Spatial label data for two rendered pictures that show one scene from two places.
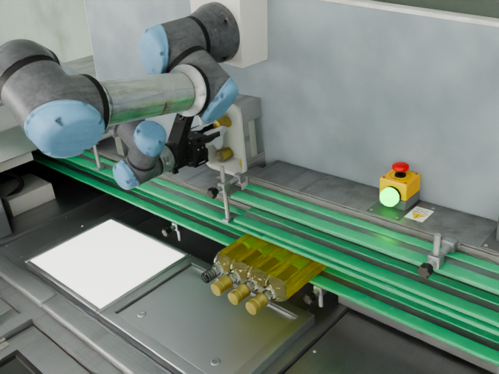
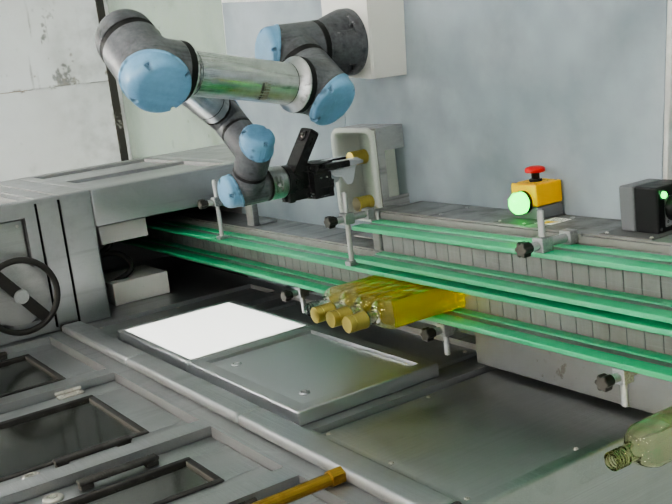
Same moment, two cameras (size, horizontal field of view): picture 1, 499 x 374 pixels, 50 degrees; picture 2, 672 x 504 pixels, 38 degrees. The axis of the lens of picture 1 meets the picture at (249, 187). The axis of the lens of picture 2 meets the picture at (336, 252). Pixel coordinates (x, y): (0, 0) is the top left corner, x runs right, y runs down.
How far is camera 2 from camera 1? 0.92 m
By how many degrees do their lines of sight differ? 19
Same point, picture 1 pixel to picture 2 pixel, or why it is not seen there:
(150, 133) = (255, 135)
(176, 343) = (266, 382)
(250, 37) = (382, 44)
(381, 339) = (515, 390)
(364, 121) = (502, 127)
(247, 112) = (383, 138)
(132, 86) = (227, 59)
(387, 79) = (518, 70)
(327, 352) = (444, 398)
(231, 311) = (340, 362)
